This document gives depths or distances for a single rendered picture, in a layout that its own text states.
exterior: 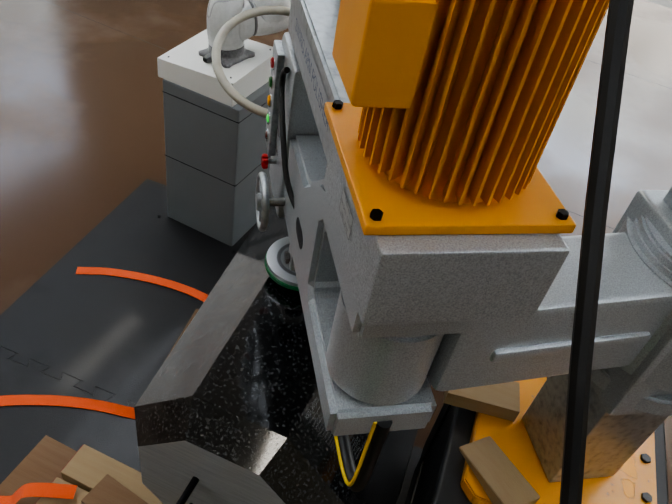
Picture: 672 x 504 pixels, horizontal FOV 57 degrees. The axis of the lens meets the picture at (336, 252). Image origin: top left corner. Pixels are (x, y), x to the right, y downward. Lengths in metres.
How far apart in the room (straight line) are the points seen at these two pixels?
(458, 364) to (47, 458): 1.69
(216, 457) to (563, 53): 1.24
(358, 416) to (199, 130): 2.00
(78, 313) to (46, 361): 0.27
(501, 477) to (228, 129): 1.82
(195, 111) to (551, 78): 2.29
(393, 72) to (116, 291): 2.45
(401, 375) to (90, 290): 2.15
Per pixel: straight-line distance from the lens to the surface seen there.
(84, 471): 2.31
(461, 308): 0.84
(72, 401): 2.67
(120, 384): 2.69
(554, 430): 1.73
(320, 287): 1.27
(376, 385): 1.09
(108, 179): 3.66
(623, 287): 1.20
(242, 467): 1.60
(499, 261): 0.79
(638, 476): 1.93
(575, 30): 0.73
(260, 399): 1.62
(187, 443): 1.64
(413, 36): 0.67
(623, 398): 1.44
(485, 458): 1.73
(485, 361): 1.14
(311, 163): 1.38
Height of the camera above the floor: 2.20
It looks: 42 degrees down
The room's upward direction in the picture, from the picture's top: 12 degrees clockwise
